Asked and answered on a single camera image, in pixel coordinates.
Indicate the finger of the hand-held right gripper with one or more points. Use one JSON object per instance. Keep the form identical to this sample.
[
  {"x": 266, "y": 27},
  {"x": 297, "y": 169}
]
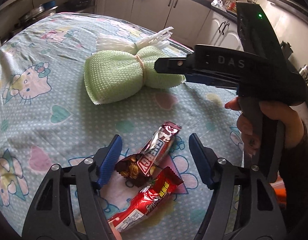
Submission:
[
  {"x": 211, "y": 81},
  {"x": 174, "y": 65}
]

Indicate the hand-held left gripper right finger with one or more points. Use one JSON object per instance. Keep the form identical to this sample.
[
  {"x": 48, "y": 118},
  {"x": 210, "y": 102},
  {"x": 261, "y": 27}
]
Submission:
[{"x": 200, "y": 157}]

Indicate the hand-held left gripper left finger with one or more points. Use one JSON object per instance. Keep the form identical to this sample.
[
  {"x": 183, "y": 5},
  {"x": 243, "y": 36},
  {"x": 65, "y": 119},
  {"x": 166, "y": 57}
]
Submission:
[{"x": 110, "y": 160}]

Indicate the brown chocolate bar wrapper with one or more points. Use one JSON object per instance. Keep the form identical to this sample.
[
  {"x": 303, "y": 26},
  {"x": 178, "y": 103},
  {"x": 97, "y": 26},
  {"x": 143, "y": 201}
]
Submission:
[{"x": 156, "y": 150}]

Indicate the green knitted cloth bundle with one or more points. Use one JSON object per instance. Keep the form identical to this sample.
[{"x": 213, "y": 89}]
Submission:
[{"x": 111, "y": 77}]

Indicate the person's right forearm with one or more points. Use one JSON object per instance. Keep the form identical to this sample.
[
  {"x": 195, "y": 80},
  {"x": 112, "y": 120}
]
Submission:
[{"x": 301, "y": 160}]

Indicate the person's right hand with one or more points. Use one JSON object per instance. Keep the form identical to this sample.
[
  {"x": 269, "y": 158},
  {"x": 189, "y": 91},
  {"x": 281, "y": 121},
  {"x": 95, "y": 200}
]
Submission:
[{"x": 273, "y": 115}]

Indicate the white kitchen cabinets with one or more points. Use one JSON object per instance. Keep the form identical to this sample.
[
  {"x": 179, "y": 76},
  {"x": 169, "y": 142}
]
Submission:
[{"x": 188, "y": 17}]

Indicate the red snack wrapper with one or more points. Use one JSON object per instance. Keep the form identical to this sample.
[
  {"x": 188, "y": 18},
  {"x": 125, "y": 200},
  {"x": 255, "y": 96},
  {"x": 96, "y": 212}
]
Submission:
[{"x": 149, "y": 200}]

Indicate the cartoon cat printed tablecloth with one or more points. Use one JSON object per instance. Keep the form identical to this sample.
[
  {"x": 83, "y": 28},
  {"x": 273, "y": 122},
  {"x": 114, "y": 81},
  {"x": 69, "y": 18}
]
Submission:
[{"x": 56, "y": 130}]

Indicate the crumpled clear plastic bag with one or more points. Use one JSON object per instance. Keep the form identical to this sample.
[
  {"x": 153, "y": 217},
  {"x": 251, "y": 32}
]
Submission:
[{"x": 218, "y": 3}]

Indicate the condiment bottles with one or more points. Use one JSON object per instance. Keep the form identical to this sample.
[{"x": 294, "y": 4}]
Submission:
[{"x": 231, "y": 6}]

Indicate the black wok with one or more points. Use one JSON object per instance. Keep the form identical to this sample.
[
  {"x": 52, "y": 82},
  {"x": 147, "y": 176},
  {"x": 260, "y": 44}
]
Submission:
[{"x": 77, "y": 3}]

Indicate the blue bowl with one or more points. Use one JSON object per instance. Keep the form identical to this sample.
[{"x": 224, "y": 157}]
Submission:
[{"x": 49, "y": 4}]

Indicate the large steel pot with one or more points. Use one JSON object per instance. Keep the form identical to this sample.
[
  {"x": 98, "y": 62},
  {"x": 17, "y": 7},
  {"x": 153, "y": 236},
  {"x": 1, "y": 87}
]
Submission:
[{"x": 36, "y": 13}]

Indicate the white metal shelf rack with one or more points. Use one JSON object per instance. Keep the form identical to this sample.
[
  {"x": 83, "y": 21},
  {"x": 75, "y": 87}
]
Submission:
[{"x": 9, "y": 2}]

